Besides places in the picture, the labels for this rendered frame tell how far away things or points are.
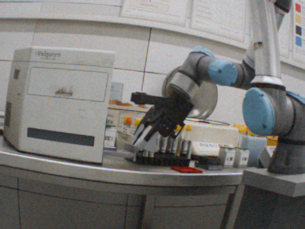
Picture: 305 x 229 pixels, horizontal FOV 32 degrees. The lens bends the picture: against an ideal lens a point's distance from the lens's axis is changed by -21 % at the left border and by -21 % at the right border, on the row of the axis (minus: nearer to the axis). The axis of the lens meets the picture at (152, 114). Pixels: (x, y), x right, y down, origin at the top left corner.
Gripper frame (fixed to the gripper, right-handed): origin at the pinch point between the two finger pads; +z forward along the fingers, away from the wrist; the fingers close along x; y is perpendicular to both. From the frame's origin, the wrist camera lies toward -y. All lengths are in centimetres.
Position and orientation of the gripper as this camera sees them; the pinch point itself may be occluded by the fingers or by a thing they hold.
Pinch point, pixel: (132, 149)
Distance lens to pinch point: 178.2
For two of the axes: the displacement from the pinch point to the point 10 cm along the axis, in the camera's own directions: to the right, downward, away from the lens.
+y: 6.9, 5.8, 4.3
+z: -5.6, 8.1, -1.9
